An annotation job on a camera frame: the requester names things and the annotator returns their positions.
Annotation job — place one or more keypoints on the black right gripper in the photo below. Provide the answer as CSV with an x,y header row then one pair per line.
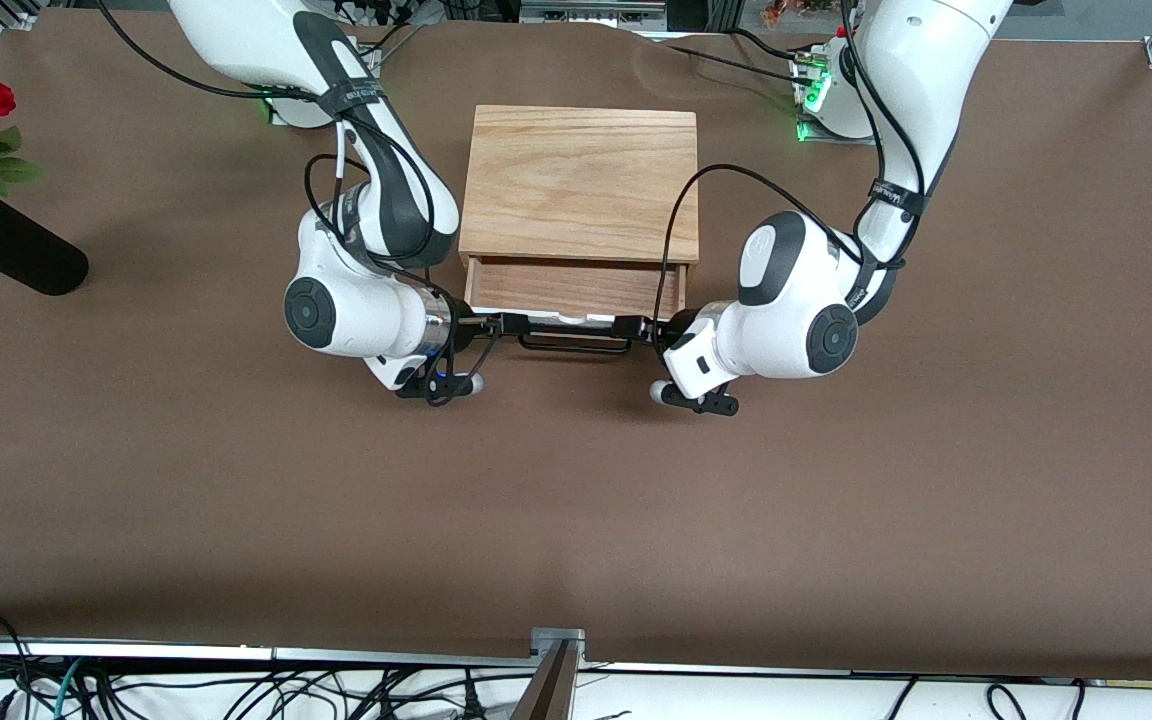
x,y
477,324

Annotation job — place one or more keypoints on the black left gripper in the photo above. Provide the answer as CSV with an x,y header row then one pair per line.
x,y
667,326

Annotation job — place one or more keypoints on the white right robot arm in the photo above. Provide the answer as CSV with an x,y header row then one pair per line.
x,y
356,310

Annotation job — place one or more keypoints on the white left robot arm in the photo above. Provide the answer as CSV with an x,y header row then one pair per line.
x,y
786,320

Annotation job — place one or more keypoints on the wooden drawer cabinet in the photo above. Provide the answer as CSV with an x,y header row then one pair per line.
x,y
581,180

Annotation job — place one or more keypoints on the brown table cloth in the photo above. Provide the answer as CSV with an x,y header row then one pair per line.
x,y
576,500

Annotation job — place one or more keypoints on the grey power strip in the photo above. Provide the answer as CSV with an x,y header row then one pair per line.
x,y
591,12

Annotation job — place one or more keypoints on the black cylindrical vase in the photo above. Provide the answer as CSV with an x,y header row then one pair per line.
x,y
21,255

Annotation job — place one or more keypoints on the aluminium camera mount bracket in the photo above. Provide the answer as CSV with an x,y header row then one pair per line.
x,y
558,670

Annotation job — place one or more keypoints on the aluminium table edge rail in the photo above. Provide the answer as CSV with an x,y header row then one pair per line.
x,y
236,653

